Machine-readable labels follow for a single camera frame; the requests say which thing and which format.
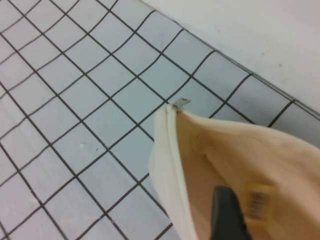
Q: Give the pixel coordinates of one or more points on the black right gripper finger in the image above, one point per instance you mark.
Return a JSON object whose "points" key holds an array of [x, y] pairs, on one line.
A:
{"points": [[226, 215]]}

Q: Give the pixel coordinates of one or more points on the yellow barcode tag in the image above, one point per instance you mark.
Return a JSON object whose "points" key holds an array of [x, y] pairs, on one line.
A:
{"points": [[258, 202]]}

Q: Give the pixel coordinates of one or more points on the cream fabric pencil case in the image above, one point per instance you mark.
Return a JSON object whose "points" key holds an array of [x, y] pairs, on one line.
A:
{"points": [[225, 150]]}

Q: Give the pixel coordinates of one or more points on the white black-grid table mat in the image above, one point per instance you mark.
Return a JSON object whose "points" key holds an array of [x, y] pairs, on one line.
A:
{"points": [[82, 95]]}

